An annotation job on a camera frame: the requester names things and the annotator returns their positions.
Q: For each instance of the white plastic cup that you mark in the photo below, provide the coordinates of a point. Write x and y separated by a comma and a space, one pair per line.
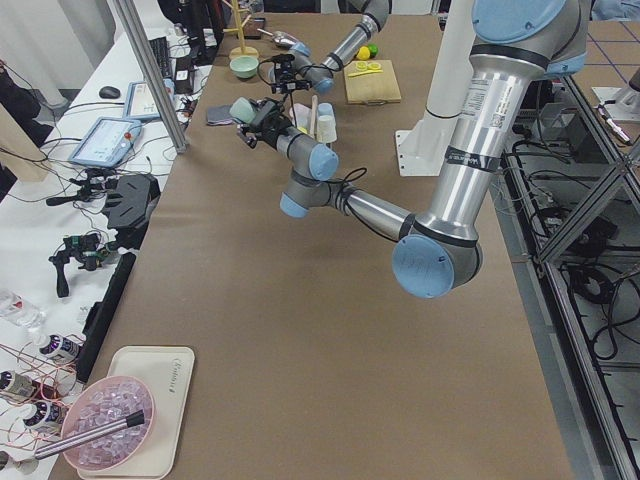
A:
326, 129

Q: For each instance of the wooden mug tree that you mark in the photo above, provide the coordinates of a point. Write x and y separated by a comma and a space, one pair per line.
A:
241, 16

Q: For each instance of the aluminium frame post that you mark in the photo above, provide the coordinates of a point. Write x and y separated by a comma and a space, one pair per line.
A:
136, 34

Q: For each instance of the wooden cutting board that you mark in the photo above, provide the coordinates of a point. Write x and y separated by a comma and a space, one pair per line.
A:
373, 88

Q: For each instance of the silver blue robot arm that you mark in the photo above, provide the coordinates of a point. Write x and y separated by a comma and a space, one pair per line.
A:
516, 43
296, 66

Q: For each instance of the plastic water bottle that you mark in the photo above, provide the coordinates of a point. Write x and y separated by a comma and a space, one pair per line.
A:
20, 312

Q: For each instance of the blue plastic cup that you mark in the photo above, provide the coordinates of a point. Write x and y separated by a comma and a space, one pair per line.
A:
325, 109

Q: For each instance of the blue teach pendant tablet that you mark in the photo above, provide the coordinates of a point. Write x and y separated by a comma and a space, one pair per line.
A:
107, 142

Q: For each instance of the small purple label bottle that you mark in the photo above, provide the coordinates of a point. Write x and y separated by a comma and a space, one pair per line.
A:
57, 348

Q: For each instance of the metal muddler stick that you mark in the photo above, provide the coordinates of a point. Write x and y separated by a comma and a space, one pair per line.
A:
132, 420

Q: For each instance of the metal scoop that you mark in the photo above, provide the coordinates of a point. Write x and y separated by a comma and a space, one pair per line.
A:
281, 39

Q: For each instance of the black bracket stand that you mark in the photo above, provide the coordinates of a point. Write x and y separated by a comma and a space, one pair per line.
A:
129, 206

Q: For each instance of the white wire cup rack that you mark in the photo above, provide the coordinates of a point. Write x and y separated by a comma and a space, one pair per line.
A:
312, 129

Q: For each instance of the cream plastic tray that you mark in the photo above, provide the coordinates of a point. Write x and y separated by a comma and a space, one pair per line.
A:
166, 371

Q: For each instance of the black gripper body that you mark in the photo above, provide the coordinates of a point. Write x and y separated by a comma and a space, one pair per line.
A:
265, 134
292, 76

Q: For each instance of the grey folded cloth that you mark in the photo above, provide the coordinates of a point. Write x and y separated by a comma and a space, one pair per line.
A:
219, 115

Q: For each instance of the green lime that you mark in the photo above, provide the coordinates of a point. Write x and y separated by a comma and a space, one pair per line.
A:
373, 49

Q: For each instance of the black computer mouse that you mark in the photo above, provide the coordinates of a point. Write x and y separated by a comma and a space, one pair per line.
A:
109, 92

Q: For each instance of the green plastic cup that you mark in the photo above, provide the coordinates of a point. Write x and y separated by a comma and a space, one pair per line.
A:
243, 110

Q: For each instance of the yellow plastic knife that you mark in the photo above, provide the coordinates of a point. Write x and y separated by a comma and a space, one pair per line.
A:
362, 73

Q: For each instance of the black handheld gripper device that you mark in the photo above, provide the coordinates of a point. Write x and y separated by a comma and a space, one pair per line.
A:
88, 250

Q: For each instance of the green bowl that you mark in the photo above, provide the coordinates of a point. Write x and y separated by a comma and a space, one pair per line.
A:
244, 66

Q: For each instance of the black keyboard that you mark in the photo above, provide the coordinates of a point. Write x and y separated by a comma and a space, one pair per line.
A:
160, 49

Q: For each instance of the pink plastic cup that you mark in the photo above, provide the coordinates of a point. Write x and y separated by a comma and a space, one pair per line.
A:
302, 115

